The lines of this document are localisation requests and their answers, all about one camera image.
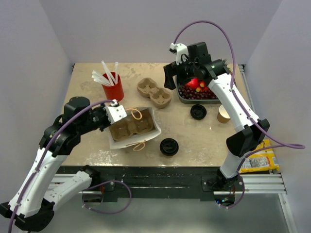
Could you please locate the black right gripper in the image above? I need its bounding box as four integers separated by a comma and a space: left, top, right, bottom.
164, 55, 199, 90

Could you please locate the single pulp cup carrier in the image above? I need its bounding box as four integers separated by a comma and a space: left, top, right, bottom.
109, 119, 155, 141

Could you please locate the brown paper bag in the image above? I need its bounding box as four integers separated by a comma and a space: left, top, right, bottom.
105, 107, 162, 150

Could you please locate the black coffee cup lid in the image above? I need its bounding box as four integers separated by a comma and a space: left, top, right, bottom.
159, 138, 179, 156

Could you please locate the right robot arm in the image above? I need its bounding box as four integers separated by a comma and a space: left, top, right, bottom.
164, 42, 270, 191

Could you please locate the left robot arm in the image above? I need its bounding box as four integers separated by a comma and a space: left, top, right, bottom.
0, 97, 126, 233

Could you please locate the red straw holder cup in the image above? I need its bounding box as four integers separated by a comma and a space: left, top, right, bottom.
102, 74, 124, 101

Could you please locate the bunch of dark red grapes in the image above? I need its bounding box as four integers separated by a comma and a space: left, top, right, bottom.
178, 86, 218, 100

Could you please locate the grey fruit tray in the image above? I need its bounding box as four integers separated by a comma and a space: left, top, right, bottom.
175, 76, 221, 104

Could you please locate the pineapple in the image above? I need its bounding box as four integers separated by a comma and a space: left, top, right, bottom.
221, 59, 231, 72

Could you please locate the open brown paper cup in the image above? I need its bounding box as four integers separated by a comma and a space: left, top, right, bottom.
217, 105, 230, 124

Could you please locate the yellow snack bag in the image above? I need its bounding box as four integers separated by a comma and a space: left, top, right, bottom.
239, 139, 279, 173

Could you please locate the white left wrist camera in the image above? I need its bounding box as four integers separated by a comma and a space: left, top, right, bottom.
104, 100, 127, 125

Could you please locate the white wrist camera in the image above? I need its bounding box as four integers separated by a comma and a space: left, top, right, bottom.
169, 43, 189, 65
104, 100, 127, 125

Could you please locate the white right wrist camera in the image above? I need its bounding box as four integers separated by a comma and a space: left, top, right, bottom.
169, 43, 189, 65

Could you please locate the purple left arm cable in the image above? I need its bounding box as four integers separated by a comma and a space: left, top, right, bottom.
7, 99, 133, 233

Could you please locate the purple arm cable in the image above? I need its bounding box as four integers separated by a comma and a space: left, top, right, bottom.
173, 20, 306, 209
7, 99, 133, 233

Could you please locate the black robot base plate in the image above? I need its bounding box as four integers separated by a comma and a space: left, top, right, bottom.
57, 166, 244, 206

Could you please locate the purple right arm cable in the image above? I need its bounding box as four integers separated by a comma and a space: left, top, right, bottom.
173, 20, 306, 209

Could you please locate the aluminium frame rail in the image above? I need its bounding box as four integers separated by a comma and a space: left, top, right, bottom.
48, 174, 287, 194

